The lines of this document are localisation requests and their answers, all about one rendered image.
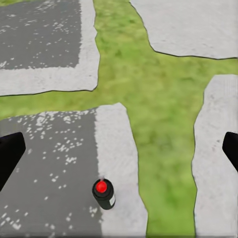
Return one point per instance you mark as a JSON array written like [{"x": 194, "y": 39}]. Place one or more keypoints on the insectifuge atomizer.
[{"x": 104, "y": 193}]

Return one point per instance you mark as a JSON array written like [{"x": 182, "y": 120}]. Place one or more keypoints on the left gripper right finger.
[{"x": 230, "y": 148}]

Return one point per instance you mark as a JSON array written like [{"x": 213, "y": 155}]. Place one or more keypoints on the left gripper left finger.
[{"x": 12, "y": 148}]

